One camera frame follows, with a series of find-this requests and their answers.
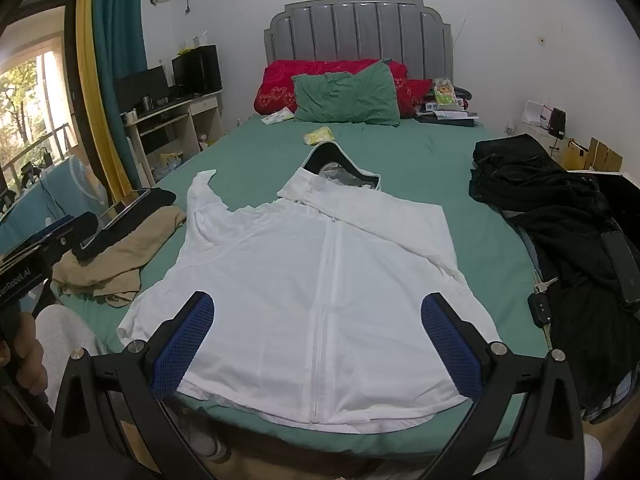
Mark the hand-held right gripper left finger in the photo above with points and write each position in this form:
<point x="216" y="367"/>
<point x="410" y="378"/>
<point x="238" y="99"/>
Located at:
<point x="185" y="340"/>

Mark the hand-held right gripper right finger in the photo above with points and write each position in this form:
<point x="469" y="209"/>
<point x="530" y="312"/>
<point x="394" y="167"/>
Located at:
<point x="450" y="345"/>

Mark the white zip hooded jacket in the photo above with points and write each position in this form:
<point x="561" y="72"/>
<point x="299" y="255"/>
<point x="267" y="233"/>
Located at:
<point x="300" y="285"/>

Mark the pile of black clothes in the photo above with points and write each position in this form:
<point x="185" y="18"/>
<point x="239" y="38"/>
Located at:
<point x="560" y="210"/>

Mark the person's left hand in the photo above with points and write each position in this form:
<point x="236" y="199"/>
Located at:
<point x="30" y="360"/>

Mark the person's grey trouser leg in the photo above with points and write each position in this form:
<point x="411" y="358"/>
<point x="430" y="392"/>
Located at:
<point x="65" y="330"/>

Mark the tan pants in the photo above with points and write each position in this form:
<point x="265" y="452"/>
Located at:
<point x="125" y="255"/>

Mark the black car key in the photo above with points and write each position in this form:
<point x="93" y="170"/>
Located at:
<point x="540" y="312"/>

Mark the white shoe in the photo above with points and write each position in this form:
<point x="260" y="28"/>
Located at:
<point x="205" y="440"/>

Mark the silver metal keys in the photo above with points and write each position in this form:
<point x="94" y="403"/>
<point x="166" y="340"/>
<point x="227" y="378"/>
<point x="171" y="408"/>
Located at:
<point x="545" y="285"/>

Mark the black cloth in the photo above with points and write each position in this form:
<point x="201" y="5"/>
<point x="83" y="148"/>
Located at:
<point x="162" y="199"/>

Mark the plastic bag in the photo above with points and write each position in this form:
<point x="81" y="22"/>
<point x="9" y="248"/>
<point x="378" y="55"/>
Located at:
<point x="170" y="166"/>

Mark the white mug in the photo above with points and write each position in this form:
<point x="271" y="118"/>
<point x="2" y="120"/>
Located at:
<point x="131" y="116"/>

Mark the black smartphone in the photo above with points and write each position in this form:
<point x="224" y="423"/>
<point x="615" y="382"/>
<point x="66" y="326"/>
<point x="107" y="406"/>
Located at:
<point x="622" y="267"/>

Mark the yellow curtain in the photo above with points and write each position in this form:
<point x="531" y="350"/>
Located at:
<point x="90" y="85"/>

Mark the bed with green sheet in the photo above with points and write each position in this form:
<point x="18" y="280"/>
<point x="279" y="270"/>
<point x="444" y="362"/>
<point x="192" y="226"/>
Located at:
<point x="400" y="160"/>

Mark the beige computer desk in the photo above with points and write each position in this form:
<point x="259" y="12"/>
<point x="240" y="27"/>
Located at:
<point x="170" y="125"/>

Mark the metal cup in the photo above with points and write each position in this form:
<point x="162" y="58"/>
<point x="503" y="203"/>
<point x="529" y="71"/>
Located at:
<point x="146" y="103"/>

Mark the black flat monitor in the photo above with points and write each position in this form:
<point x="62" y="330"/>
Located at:
<point x="142" y="85"/>

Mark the white bedside table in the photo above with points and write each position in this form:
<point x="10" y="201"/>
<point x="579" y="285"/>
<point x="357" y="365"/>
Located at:
<point x="537" y="137"/>

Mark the stack of books and papers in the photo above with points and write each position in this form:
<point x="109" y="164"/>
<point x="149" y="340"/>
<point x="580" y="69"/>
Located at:
<point x="447" y="116"/>

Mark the brown paper bags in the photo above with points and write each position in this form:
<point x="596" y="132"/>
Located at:
<point x="597" y="155"/>

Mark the white and green tissue packet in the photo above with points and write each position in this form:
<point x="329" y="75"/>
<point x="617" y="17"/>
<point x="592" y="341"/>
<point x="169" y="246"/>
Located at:
<point x="277" y="117"/>

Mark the yellow packet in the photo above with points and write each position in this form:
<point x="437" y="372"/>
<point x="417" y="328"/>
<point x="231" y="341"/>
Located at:
<point x="319" y="135"/>

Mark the white box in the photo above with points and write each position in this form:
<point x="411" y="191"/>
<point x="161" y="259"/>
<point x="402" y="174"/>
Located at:
<point x="534" y="114"/>

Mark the dark red box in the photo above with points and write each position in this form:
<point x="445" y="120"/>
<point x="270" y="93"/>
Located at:
<point x="556" y="122"/>

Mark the teal curtain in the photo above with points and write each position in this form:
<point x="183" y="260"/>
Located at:
<point x="120" y="35"/>

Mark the colourful snack bag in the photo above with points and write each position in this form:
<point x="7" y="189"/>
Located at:
<point x="446" y="94"/>

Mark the small red patterned pillow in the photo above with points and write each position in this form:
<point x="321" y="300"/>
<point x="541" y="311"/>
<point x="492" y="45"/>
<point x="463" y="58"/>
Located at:
<point x="416" y="92"/>

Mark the black computer tower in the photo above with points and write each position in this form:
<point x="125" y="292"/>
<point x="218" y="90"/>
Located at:
<point x="197" y="70"/>

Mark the yellow green item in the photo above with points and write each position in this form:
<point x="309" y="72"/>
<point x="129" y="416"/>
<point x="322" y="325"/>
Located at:
<point x="186" y="50"/>

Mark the green pillow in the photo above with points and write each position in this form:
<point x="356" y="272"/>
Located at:
<point x="345" y="95"/>

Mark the large red patterned pillow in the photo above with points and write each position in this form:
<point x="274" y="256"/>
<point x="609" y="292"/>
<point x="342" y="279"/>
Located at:
<point x="277" y="85"/>

